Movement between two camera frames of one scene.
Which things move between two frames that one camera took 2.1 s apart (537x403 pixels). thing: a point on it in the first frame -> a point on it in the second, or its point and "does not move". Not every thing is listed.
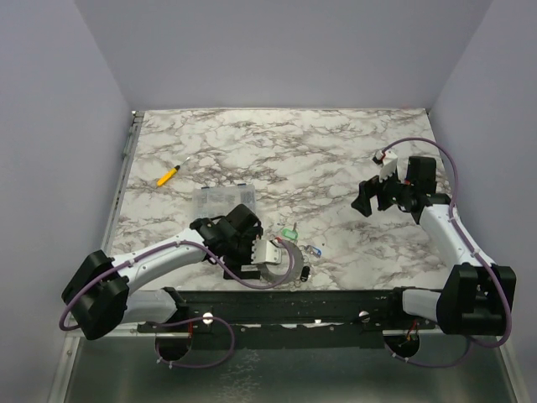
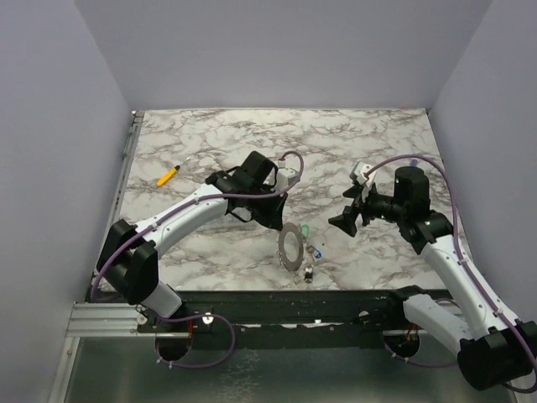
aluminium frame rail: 74,334 does not move
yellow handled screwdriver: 169,175 does not move
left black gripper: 236,267 -> 273,218
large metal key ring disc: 295,273 -> 288,227
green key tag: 289,233 -> 305,229
